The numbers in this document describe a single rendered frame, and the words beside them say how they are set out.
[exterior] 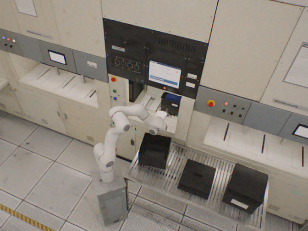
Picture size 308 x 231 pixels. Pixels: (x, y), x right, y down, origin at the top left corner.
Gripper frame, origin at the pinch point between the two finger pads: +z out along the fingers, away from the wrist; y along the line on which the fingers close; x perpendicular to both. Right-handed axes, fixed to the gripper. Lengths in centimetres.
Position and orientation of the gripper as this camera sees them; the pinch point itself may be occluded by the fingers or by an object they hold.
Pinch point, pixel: (164, 109)
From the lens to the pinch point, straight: 246.3
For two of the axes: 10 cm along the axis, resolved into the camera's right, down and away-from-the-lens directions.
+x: 0.5, -6.9, -7.3
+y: 9.3, 3.0, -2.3
